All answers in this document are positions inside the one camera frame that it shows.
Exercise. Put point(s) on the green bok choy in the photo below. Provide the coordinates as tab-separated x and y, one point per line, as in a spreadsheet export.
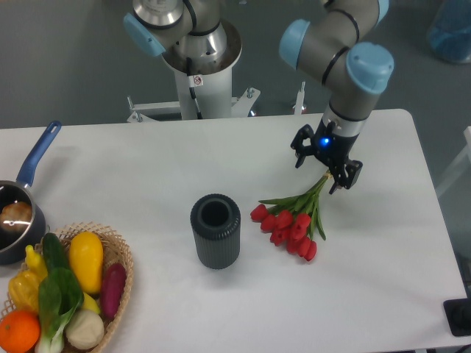
59	297

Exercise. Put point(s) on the purple eggplant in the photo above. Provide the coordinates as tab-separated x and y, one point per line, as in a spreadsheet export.
112	289

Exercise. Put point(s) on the white frame at right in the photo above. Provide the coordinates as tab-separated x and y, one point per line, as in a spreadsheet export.
456	168

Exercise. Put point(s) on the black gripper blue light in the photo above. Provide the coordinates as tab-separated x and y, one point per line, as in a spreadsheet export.
332	150

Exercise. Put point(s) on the bread roll in pan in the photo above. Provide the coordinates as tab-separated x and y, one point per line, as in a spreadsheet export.
16	217

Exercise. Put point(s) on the dark grey ribbed vase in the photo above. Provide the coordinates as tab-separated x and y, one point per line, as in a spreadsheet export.
216	225

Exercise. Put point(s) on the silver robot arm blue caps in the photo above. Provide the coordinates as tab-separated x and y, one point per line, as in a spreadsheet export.
332	51

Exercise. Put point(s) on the yellow bell pepper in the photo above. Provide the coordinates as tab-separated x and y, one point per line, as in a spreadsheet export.
23	290

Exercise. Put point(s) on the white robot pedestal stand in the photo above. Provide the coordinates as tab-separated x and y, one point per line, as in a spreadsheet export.
203	74

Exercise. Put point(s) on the woven wicker basket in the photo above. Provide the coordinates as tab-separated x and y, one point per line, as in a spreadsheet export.
116	250

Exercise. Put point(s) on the orange fruit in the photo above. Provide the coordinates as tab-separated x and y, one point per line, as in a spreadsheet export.
20	331

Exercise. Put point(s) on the black device at table edge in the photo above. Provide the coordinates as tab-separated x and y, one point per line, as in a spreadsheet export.
458	316

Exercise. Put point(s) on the dark green cucumber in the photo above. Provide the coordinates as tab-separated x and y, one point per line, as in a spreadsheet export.
53	253

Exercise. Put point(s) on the yellow squash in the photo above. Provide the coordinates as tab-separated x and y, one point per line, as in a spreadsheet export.
86	257

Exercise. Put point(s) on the red tulip bouquet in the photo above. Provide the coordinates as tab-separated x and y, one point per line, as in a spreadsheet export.
294	221

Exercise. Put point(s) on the blue translucent container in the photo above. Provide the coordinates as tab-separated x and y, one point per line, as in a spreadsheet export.
449	33

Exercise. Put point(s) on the blue handled saucepan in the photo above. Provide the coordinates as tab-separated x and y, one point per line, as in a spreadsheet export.
13	244

